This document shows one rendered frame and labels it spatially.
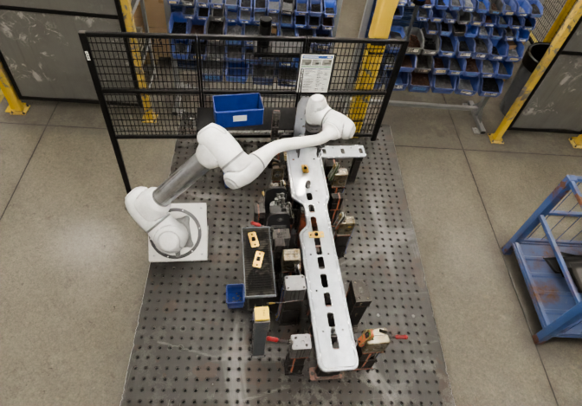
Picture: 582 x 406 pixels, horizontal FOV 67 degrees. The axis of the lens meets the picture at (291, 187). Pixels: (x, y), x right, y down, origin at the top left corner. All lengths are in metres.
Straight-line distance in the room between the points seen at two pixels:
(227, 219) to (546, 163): 3.41
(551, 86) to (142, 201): 3.75
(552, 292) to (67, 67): 4.29
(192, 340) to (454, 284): 2.12
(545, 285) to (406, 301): 1.48
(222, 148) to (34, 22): 2.55
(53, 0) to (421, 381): 3.60
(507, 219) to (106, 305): 3.34
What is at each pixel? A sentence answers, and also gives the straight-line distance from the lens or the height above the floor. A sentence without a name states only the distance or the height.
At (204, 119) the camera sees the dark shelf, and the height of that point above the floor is 1.03.
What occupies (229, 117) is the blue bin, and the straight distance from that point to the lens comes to 2.78.
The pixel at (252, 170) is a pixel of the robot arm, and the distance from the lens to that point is 1.99.
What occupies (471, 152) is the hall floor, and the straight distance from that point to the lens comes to 4.74.
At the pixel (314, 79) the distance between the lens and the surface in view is 2.90.
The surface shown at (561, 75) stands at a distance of 4.72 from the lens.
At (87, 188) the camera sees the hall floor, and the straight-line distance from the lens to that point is 4.01.
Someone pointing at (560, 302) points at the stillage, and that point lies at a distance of 3.85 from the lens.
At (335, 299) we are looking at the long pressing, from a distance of 2.21.
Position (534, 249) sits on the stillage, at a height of 0.16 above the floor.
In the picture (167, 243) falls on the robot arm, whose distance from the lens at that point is 2.32.
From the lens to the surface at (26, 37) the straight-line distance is 4.32.
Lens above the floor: 2.96
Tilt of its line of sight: 50 degrees down
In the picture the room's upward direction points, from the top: 9 degrees clockwise
